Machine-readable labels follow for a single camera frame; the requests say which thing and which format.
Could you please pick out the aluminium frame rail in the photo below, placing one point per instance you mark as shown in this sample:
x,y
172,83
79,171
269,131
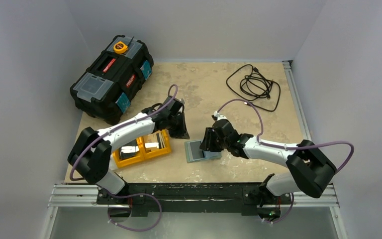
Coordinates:
x,y
253,96

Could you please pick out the yellow tape measure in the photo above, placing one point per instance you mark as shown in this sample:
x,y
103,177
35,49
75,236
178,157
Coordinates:
x,y
120,47

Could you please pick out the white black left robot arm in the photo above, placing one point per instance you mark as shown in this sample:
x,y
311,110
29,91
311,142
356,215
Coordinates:
x,y
91,153

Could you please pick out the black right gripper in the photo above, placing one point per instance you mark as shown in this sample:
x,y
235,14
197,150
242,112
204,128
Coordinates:
x,y
213,137

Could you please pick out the white plastic tray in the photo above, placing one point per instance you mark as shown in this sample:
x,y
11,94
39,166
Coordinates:
x,y
112,164

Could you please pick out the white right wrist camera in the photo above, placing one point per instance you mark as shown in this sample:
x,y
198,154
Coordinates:
x,y
217,116

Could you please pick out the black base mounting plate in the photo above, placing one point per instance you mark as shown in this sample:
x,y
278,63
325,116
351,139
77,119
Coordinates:
x,y
247,199

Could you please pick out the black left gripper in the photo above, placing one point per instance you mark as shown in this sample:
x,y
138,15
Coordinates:
x,y
182,133

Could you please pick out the yellow bin with black cards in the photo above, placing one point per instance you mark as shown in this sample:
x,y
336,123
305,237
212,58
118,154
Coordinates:
x,y
134,160

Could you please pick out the yellow bin with tan cards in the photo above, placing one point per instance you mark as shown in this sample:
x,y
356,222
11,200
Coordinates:
x,y
158,153

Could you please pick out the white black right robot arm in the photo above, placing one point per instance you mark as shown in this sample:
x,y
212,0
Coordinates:
x,y
309,169

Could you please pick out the stack of tan cards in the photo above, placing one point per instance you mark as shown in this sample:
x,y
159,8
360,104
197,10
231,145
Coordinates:
x,y
154,142

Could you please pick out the black plastic toolbox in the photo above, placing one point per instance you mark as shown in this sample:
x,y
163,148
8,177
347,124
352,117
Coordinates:
x,y
107,87

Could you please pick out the stack of black cards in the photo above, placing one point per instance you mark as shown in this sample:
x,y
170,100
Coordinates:
x,y
128,151

